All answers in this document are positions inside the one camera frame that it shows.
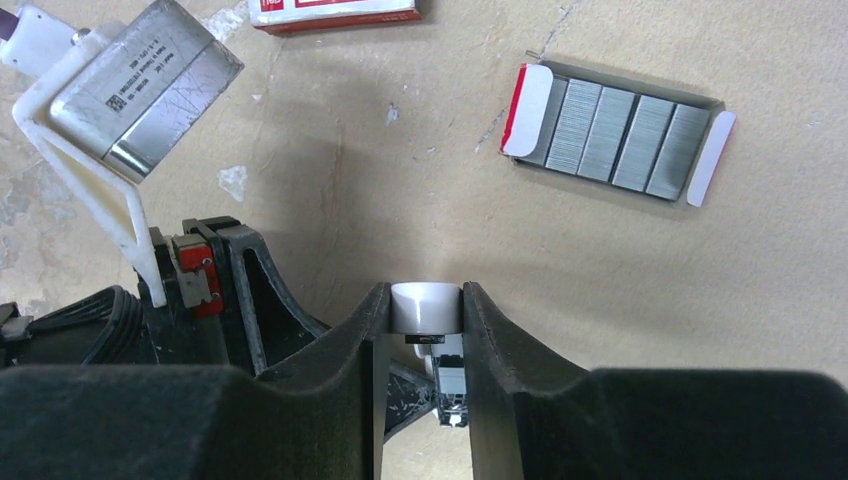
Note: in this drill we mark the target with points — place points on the small white stapler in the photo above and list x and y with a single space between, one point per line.
429 317

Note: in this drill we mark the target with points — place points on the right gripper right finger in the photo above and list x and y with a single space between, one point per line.
535 415

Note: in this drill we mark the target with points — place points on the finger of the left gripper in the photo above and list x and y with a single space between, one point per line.
410 396
275 324

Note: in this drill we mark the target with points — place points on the staple strip in tray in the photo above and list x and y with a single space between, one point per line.
642 143
606 134
573 125
677 152

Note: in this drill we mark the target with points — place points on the staple box tray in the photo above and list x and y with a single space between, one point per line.
535 105

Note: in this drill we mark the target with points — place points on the red white staple box sleeve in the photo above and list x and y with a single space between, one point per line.
279 17

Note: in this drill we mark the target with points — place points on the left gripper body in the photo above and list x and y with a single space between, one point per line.
207 316

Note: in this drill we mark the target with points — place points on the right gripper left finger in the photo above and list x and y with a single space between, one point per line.
319 414

